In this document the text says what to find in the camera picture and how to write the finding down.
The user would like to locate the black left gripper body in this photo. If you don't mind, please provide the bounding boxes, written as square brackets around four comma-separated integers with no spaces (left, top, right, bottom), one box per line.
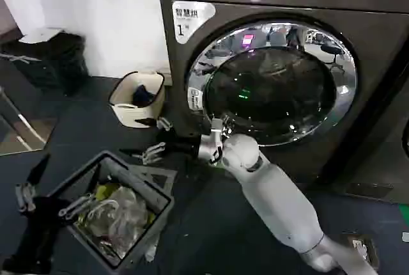
[18,195,70,250]

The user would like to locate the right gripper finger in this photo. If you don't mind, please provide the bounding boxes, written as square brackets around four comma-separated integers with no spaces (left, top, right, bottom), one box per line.
[119,142,167,165]
[134,117,174,129]

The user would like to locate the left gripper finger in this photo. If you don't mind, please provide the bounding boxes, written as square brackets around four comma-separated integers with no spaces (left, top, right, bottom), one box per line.
[15,153,51,212]
[58,191,100,219]

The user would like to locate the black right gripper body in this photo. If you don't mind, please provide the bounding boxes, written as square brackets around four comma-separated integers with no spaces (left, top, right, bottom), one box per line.
[164,127,202,158]

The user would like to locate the dark blue garment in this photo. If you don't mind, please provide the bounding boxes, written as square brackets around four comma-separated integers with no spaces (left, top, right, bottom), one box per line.
[132,84,158,105]

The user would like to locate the cream laundry basket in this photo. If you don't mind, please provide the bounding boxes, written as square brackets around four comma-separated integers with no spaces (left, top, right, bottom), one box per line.
[108,70,166,129]

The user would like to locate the small white door sticker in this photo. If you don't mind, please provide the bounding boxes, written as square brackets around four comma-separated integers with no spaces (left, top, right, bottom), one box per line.
[189,87,204,111]

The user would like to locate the clear crumpled plastic bags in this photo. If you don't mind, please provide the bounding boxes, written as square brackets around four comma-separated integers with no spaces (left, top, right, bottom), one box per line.
[73,182,157,258]

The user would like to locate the dark grey open bin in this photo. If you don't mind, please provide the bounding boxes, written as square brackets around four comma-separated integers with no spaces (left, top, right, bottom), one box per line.
[47,150,175,270]

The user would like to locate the round glass dryer door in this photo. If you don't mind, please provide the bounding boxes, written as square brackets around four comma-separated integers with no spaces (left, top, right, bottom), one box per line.
[185,15,360,148]

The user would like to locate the white printed dryer label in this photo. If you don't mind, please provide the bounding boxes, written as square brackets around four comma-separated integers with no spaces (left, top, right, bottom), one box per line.
[172,1,217,45]

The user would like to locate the black bin with white lid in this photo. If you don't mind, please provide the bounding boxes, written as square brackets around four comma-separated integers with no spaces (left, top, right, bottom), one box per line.
[0,27,89,96]

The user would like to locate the brown cardboard scrap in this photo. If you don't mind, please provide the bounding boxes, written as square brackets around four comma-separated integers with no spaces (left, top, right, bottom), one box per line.
[339,234,377,259]

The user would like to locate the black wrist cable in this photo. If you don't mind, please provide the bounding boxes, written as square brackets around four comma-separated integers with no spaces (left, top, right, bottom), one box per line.
[208,145,224,164]

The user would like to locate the glass panel with metal rail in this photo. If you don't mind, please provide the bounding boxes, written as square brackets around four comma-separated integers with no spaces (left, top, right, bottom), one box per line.
[0,85,59,156]

